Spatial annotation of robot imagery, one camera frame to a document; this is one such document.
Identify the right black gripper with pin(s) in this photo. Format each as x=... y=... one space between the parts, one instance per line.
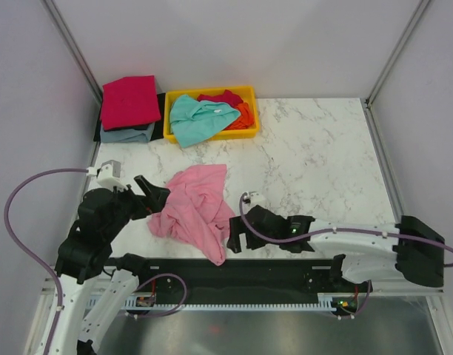
x=234 y=242

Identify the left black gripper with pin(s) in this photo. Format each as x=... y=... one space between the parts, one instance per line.
x=154 y=201

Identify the pink t shirt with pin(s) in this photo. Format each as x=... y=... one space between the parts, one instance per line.
x=196 y=212

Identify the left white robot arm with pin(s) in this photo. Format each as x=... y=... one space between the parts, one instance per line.
x=80 y=262

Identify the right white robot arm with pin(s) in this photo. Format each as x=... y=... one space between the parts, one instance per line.
x=409 y=249

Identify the folded grey blue t shirt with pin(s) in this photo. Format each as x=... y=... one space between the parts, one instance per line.
x=130 y=135

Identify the teal t shirt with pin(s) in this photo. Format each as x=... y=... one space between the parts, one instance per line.
x=193 y=121

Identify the folded crimson t shirt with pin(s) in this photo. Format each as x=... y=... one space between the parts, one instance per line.
x=128 y=102

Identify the orange t shirt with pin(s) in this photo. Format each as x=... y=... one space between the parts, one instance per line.
x=245 y=120

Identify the yellow plastic bin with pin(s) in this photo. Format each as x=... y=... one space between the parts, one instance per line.
x=247 y=94

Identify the dark red t shirt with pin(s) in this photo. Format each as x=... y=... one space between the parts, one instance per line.
x=227 y=97

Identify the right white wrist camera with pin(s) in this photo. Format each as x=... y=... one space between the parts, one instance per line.
x=253 y=199

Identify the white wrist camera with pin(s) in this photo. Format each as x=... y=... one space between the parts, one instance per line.
x=253 y=199
x=108 y=176

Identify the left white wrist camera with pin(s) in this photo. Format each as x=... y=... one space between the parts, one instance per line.
x=108 y=176

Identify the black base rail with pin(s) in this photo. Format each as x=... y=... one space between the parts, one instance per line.
x=238 y=281

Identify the white slotted cable duct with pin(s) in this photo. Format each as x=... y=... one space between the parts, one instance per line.
x=134 y=303

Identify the right aluminium frame post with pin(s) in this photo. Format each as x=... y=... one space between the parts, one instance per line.
x=408 y=31

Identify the aluminium frame post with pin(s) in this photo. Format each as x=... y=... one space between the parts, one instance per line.
x=408 y=31
x=70 y=42

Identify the left aluminium frame post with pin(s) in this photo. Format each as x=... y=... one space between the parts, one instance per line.
x=70 y=42

